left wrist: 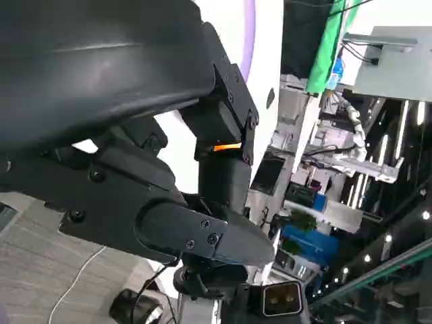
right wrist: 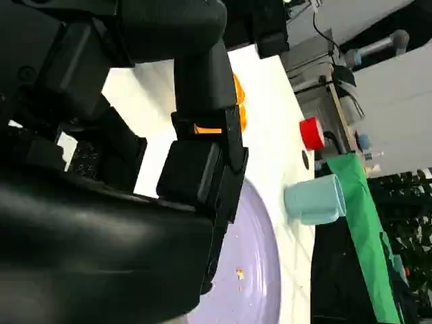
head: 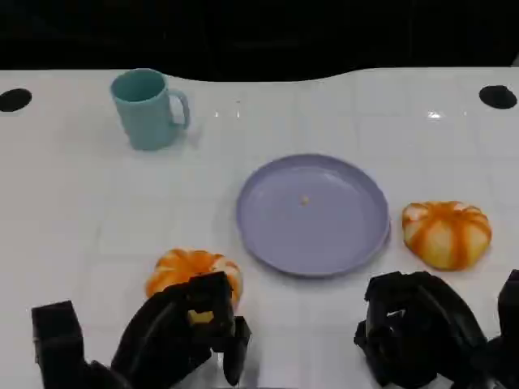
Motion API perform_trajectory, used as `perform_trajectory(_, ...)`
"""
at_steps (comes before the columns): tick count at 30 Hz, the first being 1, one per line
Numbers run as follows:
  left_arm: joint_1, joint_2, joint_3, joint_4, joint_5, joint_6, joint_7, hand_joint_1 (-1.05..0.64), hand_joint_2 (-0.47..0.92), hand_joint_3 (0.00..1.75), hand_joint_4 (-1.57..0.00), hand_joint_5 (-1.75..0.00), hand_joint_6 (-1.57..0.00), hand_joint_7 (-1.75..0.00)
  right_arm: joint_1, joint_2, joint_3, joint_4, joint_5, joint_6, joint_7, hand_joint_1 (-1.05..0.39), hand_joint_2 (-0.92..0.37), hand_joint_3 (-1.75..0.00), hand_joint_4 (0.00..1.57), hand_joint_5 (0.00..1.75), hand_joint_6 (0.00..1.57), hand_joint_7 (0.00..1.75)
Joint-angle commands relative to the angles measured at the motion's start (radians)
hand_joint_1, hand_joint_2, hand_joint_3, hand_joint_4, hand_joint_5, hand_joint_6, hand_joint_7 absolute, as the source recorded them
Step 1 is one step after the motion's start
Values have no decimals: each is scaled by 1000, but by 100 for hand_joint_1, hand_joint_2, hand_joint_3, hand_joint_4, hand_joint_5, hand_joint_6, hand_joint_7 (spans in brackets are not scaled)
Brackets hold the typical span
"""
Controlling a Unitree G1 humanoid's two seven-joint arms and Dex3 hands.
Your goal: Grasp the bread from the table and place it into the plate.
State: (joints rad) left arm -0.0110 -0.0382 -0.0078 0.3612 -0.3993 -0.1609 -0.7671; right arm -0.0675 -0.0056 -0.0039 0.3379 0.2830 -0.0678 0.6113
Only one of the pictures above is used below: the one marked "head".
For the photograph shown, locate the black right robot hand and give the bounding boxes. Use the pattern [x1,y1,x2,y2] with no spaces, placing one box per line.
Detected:
[354,271,490,388]

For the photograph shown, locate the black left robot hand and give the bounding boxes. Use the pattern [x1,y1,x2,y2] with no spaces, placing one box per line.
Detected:
[111,271,252,387]

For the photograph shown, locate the orange white toy bread roll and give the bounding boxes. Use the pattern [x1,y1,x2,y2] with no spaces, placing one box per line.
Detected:
[401,200,493,271]
[144,249,244,325]

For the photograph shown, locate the lilac plate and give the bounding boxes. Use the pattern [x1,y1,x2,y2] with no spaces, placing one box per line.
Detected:
[235,153,392,279]

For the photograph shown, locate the pale green mug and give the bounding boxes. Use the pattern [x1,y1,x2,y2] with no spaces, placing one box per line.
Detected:
[110,68,191,152]

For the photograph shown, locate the black table grommet hole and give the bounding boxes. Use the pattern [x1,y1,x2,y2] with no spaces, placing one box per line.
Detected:
[478,84,518,110]
[0,88,32,113]

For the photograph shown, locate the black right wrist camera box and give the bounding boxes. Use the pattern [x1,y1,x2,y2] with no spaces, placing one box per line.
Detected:
[497,268,519,345]

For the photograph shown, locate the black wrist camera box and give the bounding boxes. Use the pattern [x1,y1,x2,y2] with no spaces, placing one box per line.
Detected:
[31,300,85,389]
[497,268,519,345]

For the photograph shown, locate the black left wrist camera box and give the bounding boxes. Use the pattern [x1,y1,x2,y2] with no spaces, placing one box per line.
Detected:
[31,300,85,389]

